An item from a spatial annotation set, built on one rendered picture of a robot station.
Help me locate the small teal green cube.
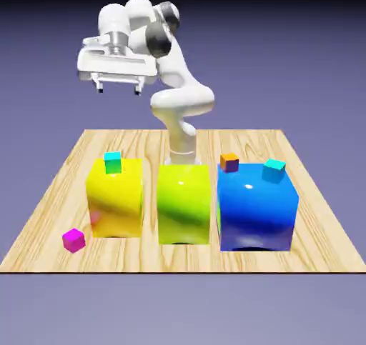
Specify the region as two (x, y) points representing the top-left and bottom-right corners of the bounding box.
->
(104, 151), (123, 175)

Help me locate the large lime green box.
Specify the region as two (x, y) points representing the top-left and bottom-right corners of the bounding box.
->
(156, 164), (212, 246)

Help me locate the large blue box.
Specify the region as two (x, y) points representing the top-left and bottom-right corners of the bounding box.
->
(216, 161), (300, 253)

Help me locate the small magenta cube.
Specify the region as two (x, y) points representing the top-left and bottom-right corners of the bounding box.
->
(61, 227), (86, 254)

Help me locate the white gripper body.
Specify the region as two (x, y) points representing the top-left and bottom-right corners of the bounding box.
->
(76, 47), (159, 85)

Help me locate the small cyan cube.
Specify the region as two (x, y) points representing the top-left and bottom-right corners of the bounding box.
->
(262, 158), (287, 184)

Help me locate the large yellow box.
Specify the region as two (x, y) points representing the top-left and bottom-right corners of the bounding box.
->
(85, 157), (144, 239)

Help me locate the small orange cube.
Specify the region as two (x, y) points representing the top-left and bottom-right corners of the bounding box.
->
(219, 152), (240, 174)

